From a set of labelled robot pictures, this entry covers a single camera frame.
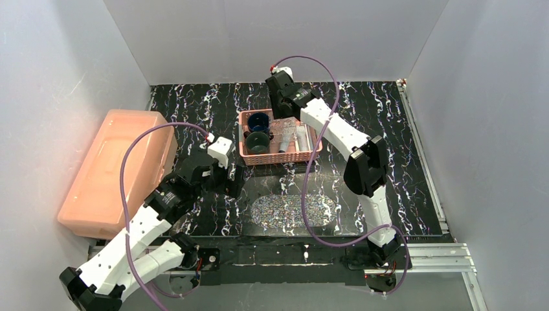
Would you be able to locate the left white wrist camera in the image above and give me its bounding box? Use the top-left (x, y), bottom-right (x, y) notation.
top-left (207, 136), bottom-right (235, 168)

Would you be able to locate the clear textured oval tray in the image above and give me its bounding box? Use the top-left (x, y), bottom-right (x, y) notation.
top-left (251, 194), bottom-right (337, 229)

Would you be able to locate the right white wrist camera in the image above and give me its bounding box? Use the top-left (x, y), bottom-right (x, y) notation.
top-left (270, 65), bottom-right (293, 79)

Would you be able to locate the purple cable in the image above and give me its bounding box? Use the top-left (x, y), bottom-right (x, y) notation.
top-left (270, 54), bottom-right (410, 297)
top-left (119, 122), bottom-right (213, 311)

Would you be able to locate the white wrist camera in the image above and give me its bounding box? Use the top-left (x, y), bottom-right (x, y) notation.
top-left (207, 136), bottom-right (235, 168)
top-left (270, 65), bottom-right (293, 79)

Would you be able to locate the dark blue mug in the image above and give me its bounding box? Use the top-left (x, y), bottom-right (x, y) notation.
top-left (247, 112), bottom-right (270, 134)

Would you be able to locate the dark green mug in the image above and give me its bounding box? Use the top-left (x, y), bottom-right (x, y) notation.
top-left (243, 132), bottom-right (274, 155)

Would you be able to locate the pink perforated plastic basket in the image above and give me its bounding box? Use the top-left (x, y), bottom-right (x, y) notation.
top-left (238, 109), bottom-right (317, 166)

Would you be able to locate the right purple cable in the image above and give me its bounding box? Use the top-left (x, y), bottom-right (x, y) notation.
top-left (270, 54), bottom-right (410, 297)

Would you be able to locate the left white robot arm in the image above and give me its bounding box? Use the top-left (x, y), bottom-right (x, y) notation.
top-left (60, 154), bottom-right (245, 310)

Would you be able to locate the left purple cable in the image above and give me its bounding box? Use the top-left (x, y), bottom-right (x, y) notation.
top-left (119, 122), bottom-right (213, 311)

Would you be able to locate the aluminium frame rail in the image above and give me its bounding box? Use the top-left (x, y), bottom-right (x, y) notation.
top-left (85, 242), bottom-right (478, 275)

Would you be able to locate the clear textured acrylic holder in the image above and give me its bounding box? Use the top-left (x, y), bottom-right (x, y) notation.
top-left (269, 118), bottom-right (303, 143)

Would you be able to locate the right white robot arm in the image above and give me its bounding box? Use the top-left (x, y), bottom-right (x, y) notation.
top-left (265, 67), bottom-right (399, 265)

